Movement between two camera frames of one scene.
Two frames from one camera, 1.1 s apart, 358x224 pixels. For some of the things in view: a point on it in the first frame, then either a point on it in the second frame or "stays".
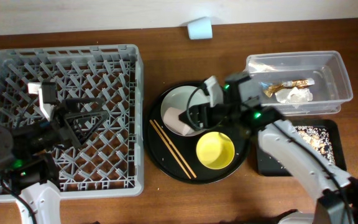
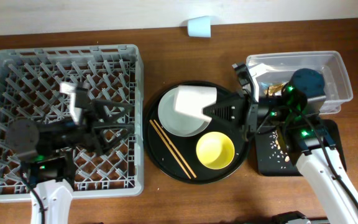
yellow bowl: (215, 150) stays
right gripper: (204, 115) -> (250, 111)
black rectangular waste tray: (325, 136) stays
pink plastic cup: (171, 119) -> (192, 99)
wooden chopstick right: (174, 147) stays
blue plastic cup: (200, 28) stays
